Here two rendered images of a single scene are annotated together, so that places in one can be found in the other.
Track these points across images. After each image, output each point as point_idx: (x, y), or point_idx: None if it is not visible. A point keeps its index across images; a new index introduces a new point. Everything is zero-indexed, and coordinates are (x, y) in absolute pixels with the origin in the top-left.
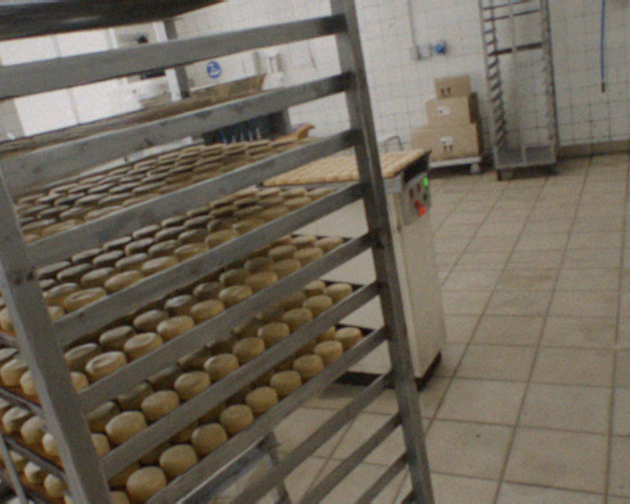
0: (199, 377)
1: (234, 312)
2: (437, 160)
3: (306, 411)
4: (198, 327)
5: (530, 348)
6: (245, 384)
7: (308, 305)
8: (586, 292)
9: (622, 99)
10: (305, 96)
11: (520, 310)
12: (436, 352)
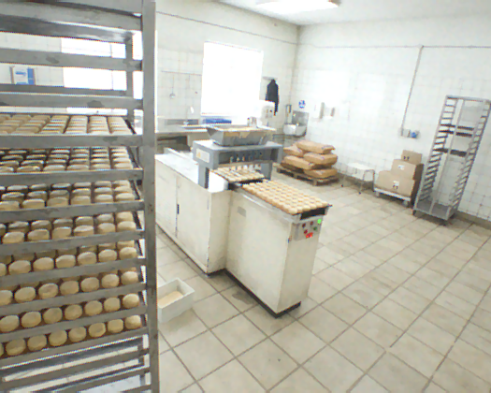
0: (11, 322)
1: (23, 305)
2: (387, 190)
3: (221, 298)
4: None
5: (345, 325)
6: (25, 337)
7: (105, 302)
8: (401, 307)
9: None
10: (107, 210)
11: (359, 299)
12: (294, 303)
